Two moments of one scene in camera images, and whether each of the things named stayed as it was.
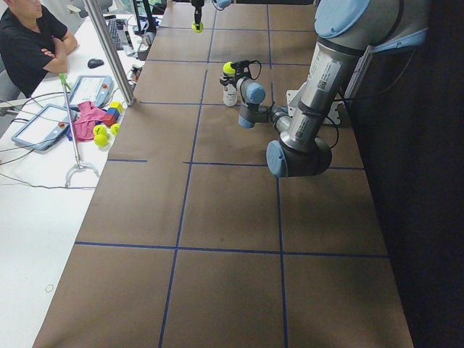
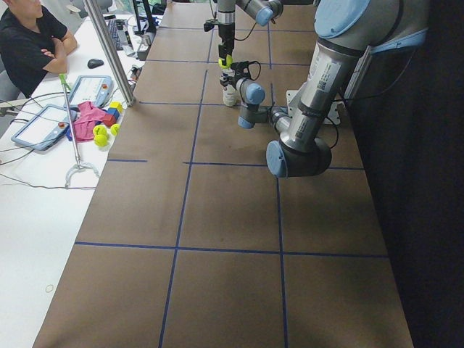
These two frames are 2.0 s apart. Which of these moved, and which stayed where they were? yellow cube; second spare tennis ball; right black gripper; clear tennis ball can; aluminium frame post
Moved: right black gripper
Stayed: clear tennis ball can; aluminium frame post; second spare tennis ball; yellow cube
